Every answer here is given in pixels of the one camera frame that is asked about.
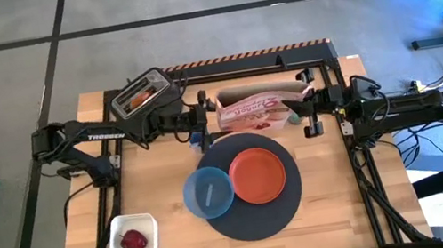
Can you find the teal faceted cup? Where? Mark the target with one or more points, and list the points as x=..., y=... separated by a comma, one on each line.
x=294, y=119

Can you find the toast slice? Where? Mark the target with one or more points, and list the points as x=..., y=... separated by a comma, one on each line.
x=140, y=100

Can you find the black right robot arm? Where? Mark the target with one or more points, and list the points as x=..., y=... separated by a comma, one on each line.
x=407, y=104

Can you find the red apple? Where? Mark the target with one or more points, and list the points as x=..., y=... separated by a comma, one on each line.
x=134, y=241

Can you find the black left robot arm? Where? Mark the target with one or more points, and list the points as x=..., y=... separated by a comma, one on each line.
x=104, y=136

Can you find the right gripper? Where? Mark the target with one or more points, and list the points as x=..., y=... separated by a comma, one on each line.
x=328, y=99

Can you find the orange plate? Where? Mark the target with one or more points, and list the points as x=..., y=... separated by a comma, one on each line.
x=257, y=175

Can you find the orange black hazard tape strip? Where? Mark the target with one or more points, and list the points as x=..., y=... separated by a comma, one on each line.
x=246, y=54

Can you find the blue translucent bowl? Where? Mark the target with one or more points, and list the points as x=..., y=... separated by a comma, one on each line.
x=198, y=200

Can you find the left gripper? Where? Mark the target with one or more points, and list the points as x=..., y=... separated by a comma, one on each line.
x=196, y=121

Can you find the light blue cup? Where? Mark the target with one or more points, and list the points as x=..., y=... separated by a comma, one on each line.
x=195, y=139

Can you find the black silver toaster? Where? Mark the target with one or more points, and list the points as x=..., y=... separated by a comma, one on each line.
x=157, y=102

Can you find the black table frame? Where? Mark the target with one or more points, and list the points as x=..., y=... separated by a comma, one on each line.
x=239, y=69

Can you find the pink strawberry yogurt cereal box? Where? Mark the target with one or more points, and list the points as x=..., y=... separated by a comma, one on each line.
x=255, y=109

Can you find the dark round woven placemat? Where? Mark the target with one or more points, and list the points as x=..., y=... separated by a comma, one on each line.
x=256, y=222

